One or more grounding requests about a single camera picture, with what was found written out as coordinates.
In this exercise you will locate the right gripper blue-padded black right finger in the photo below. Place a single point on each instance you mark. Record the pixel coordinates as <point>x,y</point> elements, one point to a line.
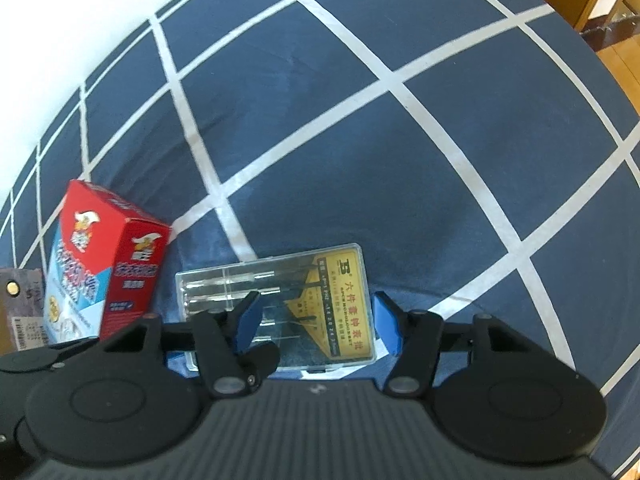
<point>414,338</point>

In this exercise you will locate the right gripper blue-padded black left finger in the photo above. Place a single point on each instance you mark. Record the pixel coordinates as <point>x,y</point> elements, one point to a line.
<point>221,344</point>

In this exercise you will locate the clear plastic screwdriver set case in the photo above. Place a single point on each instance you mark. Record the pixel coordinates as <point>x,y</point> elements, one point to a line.
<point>315,305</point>

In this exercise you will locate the red blue cleaner box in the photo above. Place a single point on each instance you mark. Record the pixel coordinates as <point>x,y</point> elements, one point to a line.
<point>105,258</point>

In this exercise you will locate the yellow cardboard shoe box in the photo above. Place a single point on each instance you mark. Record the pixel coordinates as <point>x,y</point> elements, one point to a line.
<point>21,315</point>

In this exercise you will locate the navy white grid bedsheet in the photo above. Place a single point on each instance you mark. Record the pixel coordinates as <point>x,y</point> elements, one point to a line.
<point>478,151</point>

